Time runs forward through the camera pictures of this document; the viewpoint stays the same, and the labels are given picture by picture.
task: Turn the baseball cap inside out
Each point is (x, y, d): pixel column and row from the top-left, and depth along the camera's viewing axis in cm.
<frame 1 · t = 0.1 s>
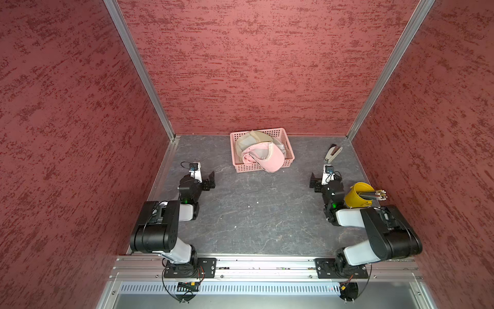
left hand: (204, 174, 94), fingers open
right hand: (321, 174, 93), fingers open
pink baseball cap: (267, 154, 104), point 8 cm above the table
beige baseball cap: (254, 137, 113), point 8 cm above the table
pink plastic basket: (241, 167, 101), point 6 cm above the table
stapler: (332, 153, 112), point 3 cm above the table
yellow pen cup: (352, 201, 87), point 8 cm above the table
pens in cup: (379, 195, 78), point 18 cm above the table

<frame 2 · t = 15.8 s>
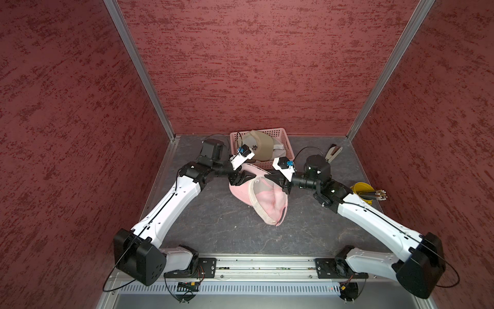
left hand: (248, 172, 74), fingers open
right hand: (266, 176, 71), fingers closed
pink baseball cap: (265, 195, 81), point 15 cm above the table
the other named things where they were.

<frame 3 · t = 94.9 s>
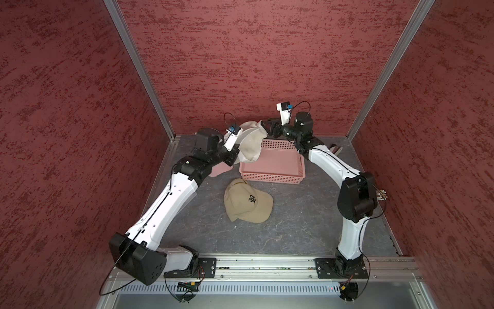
left hand: (234, 147, 74), fingers closed
right hand: (265, 123, 85), fingers open
beige baseball cap: (243, 202, 87), point 7 cm above the table
pink plastic basket: (279, 163, 106), point 3 cm above the table
cream white baseball cap: (250, 137, 94), point 22 cm above the table
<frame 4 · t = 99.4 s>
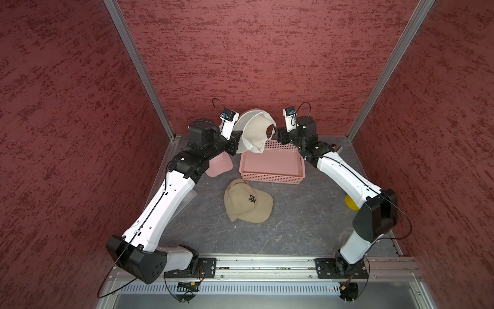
left hand: (238, 135, 69), fingers closed
right hand: (281, 128, 83), fingers open
cream white baseball cap: (257, 126, 86), point 30 cm above the table
